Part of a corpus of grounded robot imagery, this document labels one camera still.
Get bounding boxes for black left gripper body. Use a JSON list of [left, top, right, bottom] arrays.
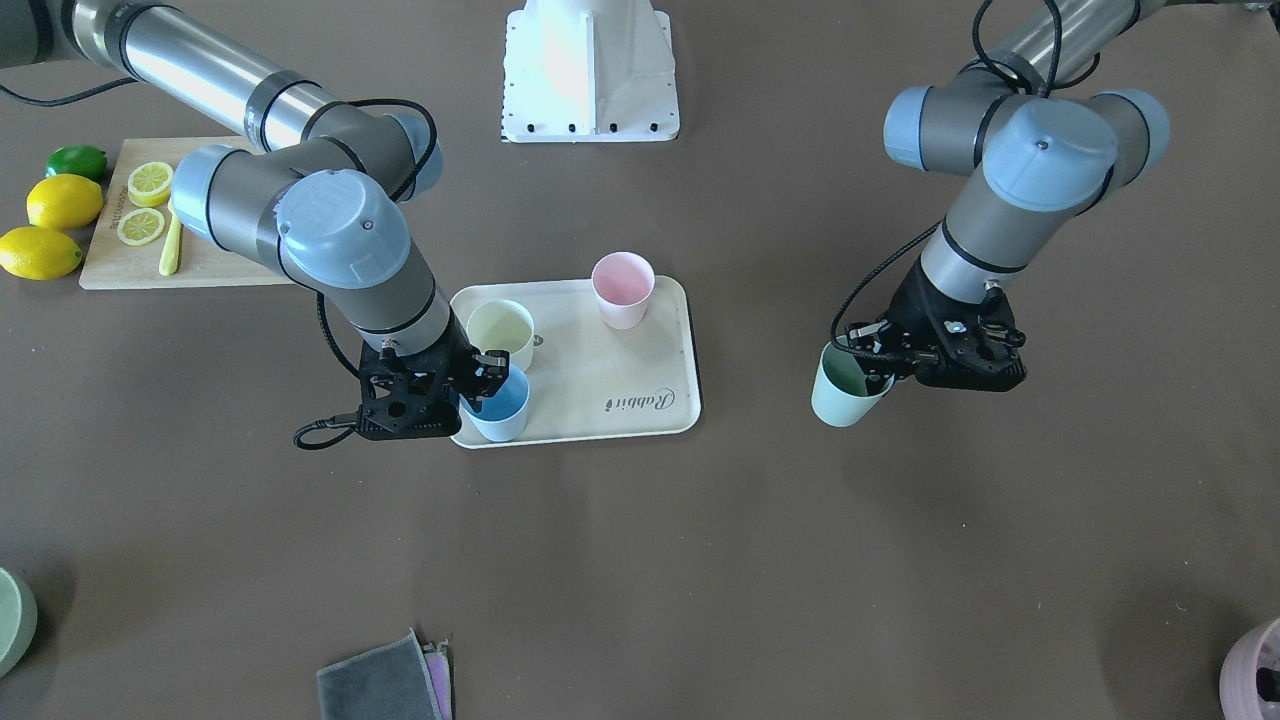
[[884, 263, 1027, 392]]

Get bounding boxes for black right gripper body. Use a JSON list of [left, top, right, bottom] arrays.
[[355, 320, 483, 441]]

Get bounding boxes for blue cup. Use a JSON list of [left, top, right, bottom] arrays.
[[461, 366, 531, 443]]

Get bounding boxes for pale yellow cup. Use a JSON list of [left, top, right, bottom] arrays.
[[465, 299, 536, 372]]

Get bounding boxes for green cup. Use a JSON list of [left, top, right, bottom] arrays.
[[810, 343, 895, 428]]

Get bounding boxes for pink cup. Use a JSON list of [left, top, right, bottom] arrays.
[[590, 251, 657, 331]]

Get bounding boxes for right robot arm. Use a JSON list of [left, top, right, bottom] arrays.
[[3, 1, 511, 439]]

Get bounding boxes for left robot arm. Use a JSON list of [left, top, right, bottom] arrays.
[[829, 1, 1171, 392]]

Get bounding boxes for cream rabbit tray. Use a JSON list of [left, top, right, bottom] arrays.
[[452, 275, 701, 446]]

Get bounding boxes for purple cloth under grey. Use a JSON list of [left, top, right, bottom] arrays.
[[421, 639, 454, 720]]

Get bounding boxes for yellow plastic knife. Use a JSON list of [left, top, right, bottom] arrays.
[[157, 202, 184, 277]]

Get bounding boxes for grey folded cloth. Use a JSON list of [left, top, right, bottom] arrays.
[[316, 632, 438, 719]]

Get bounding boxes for lower lemon slice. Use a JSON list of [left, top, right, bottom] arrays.
[[115, 208, 168, 247]]

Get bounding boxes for lemon slice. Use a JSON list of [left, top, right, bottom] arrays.
[[115, 208, 168, 247], [125, 161, 175, 209]]

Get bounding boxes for wooden cutting board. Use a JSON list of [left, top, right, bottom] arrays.
[[79, 136, 291, 290]]

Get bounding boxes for upper lemon slice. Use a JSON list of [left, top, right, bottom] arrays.
[[125, 161, 175, 209]]

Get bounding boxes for upper whole lemon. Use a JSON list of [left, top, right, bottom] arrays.
[[26, 174, 104, 231]]

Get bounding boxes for whole lemon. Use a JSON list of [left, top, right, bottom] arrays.
[[26, 174, 104, 231], [1, 225, 84, 281]]

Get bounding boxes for green lime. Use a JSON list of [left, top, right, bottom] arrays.
[[45, 143, 108, 182]]

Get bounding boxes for lower whole lemon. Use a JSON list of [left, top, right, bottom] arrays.
[[1, 225, 84, 281]]

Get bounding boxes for pink ice bowl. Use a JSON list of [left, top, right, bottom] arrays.
[[1219, 618, 1279, 719]]

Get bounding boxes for green bowl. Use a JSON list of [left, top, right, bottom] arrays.
[[1, 568, 38, 676]]

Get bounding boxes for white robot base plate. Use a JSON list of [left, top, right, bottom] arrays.
[[500, 1, 681, 143]]

